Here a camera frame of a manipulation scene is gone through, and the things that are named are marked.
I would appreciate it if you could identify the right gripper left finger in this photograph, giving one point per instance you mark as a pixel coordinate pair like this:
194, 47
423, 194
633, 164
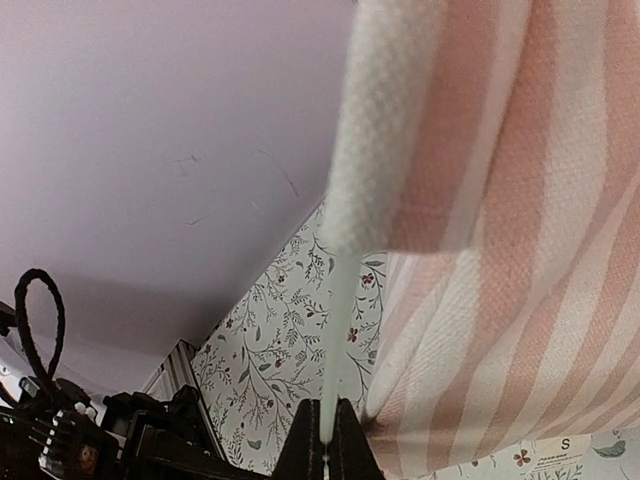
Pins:
301, 457

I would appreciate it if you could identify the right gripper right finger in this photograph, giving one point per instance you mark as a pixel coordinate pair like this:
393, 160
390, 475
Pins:
351, 457

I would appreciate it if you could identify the white tent pole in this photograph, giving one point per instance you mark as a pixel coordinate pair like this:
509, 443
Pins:
342, 283

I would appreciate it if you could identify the pink striped pet tent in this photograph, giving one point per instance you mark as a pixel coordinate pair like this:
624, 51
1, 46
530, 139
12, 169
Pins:
491, 149

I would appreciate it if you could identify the floral table mat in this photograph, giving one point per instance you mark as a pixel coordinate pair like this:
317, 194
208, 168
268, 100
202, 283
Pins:
265, 356

